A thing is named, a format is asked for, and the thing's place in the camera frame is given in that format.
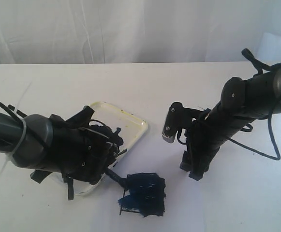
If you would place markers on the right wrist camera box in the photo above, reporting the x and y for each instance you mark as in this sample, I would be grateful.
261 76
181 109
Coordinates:
177 119

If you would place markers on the thin black paintbrush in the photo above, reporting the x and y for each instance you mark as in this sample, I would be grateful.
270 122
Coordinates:
123 182

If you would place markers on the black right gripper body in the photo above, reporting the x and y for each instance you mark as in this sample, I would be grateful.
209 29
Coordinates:
202 144

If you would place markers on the white backdrop curtain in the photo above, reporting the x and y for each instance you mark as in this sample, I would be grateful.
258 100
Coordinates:
138 31

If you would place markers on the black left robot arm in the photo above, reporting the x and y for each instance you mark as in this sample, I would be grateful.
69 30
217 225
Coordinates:
79 148

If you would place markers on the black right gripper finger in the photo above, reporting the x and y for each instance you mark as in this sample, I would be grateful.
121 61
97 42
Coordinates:
186 161
198 171

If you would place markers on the white paint tray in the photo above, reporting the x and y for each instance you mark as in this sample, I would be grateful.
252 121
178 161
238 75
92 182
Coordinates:
132 129

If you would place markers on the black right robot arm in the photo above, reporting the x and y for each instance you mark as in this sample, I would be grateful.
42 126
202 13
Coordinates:
241 103

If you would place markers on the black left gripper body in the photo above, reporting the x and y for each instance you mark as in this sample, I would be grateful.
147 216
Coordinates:
102 147

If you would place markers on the white paper sheet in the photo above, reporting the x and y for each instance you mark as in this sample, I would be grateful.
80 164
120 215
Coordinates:
184 205

